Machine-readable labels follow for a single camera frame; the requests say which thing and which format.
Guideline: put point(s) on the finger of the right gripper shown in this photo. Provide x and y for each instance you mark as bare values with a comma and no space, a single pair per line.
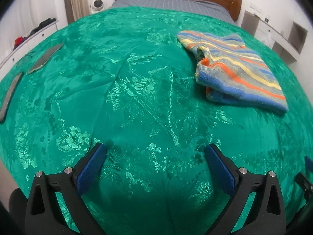
302,179

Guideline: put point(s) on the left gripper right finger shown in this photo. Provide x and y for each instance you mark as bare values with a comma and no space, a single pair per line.
267,213

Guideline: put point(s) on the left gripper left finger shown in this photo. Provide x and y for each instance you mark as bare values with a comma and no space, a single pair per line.
43,214

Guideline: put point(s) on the striped knit sweater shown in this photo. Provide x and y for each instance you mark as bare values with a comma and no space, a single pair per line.
232,73

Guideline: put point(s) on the red clothes on cabinet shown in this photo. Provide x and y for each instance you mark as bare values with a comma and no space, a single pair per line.
18,41

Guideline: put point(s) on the black clothes on cabinet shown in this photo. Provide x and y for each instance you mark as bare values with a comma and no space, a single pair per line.
41,25

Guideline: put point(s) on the grey flat bar near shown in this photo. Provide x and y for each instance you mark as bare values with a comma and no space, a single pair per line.
8,96

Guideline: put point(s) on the grey flat bar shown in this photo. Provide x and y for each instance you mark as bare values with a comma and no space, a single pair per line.
8,96
42,61

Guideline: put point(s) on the white desk shelf unit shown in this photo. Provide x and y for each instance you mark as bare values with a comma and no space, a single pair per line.
287,48

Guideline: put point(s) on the white plastic bag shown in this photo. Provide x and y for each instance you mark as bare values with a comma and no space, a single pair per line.
267,40

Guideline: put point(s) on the grey flat bar far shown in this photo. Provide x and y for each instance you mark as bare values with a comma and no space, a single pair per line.
42,61

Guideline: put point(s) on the green floral bedspread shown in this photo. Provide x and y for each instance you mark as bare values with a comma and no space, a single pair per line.
122,78

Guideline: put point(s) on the white low drawer cabinet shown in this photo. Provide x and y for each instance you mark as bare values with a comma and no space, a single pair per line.
27,46

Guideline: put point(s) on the grey blue bed sheet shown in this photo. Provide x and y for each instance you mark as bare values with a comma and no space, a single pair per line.
192,6

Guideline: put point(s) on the beige curtain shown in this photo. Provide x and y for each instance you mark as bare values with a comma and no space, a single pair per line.
76,9

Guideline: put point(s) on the white round camera device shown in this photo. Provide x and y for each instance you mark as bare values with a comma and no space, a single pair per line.
96,6

